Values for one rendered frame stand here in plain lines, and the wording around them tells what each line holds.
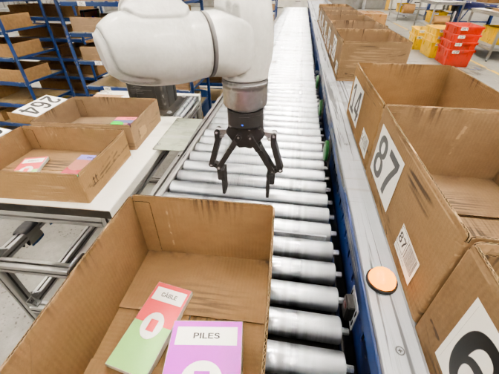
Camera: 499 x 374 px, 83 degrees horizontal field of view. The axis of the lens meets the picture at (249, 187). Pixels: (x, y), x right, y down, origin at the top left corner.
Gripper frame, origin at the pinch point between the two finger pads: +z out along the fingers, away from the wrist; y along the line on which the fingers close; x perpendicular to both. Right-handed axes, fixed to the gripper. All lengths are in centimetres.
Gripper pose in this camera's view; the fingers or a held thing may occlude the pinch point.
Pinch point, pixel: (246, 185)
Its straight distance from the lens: 70.0
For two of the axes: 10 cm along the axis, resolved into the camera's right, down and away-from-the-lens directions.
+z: 0.0, 8.1, 5.9
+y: -9.9, -0.9, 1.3
